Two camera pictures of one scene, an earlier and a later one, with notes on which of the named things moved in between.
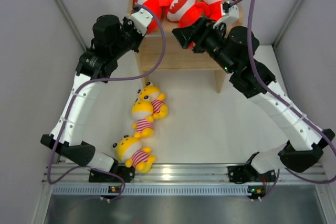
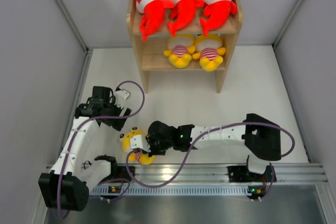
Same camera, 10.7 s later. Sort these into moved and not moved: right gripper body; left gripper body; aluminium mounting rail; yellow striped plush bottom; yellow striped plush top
Moved: right gripper body; yellow striped plush bottom; yellow striped plush top; left gripper body
Not moved: aluminium mounting rail
